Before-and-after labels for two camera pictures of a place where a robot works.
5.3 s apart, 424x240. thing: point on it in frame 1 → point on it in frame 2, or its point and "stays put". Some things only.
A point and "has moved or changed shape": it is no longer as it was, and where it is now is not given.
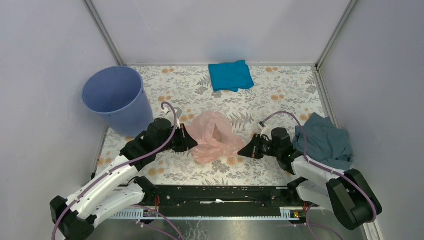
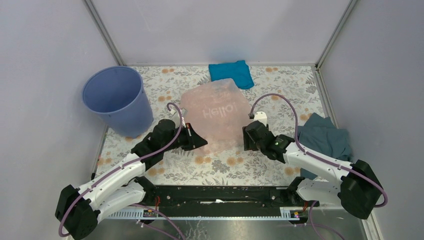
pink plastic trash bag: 212,134 has moved or changed shape
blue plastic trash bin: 117,94 stays put
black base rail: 225,196 stays put
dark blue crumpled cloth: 325,142 stays put
